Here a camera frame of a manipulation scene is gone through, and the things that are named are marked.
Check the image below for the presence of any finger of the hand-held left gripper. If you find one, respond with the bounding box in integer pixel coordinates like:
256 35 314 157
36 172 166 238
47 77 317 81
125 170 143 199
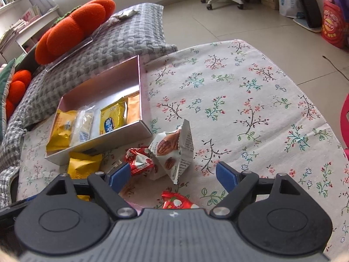
0 194 37 217

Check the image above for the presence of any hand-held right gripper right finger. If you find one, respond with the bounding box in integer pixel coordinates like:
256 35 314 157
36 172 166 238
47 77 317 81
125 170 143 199
209 161 302 218

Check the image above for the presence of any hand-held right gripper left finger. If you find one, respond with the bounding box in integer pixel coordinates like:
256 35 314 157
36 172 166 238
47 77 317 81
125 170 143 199
48 162 138 220

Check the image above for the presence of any red white snack packet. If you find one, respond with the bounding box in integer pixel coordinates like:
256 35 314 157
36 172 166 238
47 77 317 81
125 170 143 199
124 147 156 176
161 191 201 210

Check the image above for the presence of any white nut snack packet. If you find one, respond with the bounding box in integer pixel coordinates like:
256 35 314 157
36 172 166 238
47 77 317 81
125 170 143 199
148 119 195 184

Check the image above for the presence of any white cardboard box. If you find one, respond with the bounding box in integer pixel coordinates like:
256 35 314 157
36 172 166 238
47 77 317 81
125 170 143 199
44 55 153 166

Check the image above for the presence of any yellow blue snack packet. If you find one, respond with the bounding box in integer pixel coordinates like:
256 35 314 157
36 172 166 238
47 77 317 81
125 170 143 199
99 100 127 137

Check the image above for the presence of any clear white snack packet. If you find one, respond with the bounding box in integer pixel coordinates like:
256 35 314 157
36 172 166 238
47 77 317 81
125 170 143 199
69 106 96 146

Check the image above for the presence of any orange snack packet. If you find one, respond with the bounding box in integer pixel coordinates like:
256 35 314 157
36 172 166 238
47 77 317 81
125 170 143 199
126 91 141 126

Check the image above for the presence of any floral tablecloth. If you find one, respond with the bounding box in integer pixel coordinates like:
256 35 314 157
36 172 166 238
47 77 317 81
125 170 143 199
16 40 349 262

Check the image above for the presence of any small orange pumpkin cushion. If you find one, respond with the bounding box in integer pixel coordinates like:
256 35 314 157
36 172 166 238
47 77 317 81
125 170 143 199
5 69 33 121

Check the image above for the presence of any green cushion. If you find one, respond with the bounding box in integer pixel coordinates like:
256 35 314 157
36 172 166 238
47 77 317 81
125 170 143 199
0 59 17 118

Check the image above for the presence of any red plastic object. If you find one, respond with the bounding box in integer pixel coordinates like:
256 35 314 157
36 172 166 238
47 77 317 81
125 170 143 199
339 93 349 167

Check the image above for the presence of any clear acrylic board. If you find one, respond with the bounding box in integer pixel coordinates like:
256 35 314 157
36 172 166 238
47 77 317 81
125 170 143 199
44 23 115 73

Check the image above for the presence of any grey quilted blanket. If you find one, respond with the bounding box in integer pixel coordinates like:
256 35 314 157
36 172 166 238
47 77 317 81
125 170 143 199
0 3 178 197

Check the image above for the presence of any large orange pumpkin cushion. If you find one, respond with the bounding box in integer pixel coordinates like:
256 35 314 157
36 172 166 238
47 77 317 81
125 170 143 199
35 0 116 65

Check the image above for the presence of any silver wrapper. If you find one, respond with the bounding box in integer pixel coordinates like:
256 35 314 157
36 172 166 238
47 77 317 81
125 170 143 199
105 9 139 26

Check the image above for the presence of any white bookshelf with books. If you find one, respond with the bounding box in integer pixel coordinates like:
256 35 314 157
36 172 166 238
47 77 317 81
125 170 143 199
0 0 59 60

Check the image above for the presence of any red printed bag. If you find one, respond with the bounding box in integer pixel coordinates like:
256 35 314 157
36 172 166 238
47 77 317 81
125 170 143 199
320 0 347 49

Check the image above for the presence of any white blue shopping bag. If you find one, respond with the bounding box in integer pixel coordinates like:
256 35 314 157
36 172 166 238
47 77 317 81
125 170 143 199
275 0 304 18

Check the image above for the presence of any black bag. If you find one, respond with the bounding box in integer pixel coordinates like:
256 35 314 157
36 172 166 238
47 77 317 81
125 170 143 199
298 0 323 29

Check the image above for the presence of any thin dark floor cable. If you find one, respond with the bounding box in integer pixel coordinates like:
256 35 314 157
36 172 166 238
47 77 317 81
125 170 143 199
322 55 349 81

